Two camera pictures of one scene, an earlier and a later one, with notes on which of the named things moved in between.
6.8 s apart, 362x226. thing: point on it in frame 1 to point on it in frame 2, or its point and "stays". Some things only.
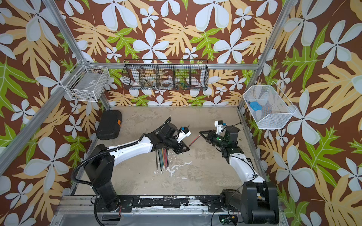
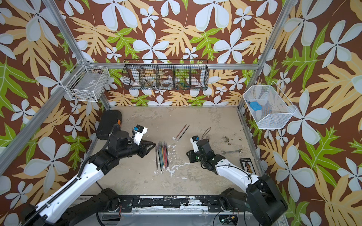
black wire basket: (188, 75) stays
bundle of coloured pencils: (162, 160) stays
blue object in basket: (255, 106) stays
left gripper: (181, 148) to (143, 149)
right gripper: (212, 134) to (192, 157)
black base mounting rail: (190, 202) stays
